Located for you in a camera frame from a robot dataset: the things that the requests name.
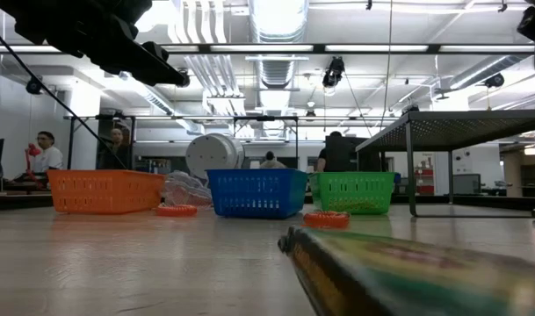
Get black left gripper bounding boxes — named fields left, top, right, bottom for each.
left=42, top=0, right=191, bottom=88

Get orange spiral wrist coil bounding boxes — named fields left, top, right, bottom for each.
left=155, top=204, right=199, bottom=218
left=301, top=211, right=351, bottom=230

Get Crayola crayon box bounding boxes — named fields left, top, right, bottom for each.
left=277, top=225, right=535, bottom=316

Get red desk lamp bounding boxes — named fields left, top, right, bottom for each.
left=24, top=142, right=43, bottom=188

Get person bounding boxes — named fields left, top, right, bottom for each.
left=315, top=130, right=354, bottom=173
left=28, top=130, right=65, bottom=175
left=259, top=150, right=288, bottom=170
left=98, top=126, right=133, bottom=171

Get white cylindrical device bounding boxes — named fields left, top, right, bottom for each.
left=184, top=133, right=247, bottom=180

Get orange-red plastic basket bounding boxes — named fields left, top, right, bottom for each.
left=46, top=169, right=167, bottom=216

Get black ceiling-hung device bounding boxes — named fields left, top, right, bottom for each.
left=484, top=72, right=506, bottom=89
left=25, top=76, right=44, bottom=96
left=322, top=55, right=346, bottom=89

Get clear plastic bag red print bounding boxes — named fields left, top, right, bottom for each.
left=163, top=169, right=214, bottom=208

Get blue plastic basket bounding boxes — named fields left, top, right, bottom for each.
left=205, top=168, right=309, bottom=220

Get black overhead light bar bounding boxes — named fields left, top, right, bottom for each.
left=0, top=42, right=535, bottom=56

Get green plastic basket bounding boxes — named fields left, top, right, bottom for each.
left=309, top=170, right=397, bottom=216

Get grey perforated metal shelf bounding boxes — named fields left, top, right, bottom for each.
left=355, top=109, right=535, bottom=219

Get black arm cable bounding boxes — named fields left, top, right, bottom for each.
left=0, top=19, right=128, bottom=171

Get black metal frame stand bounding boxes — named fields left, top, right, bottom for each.
left=63, top=113, right=300, bottom=171

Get silver ventilation duct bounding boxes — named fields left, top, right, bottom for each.
left=249, top=0, right=310, bottom=91

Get black table frame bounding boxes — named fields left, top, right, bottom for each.
left=0, top=191, right=535, bottom=212

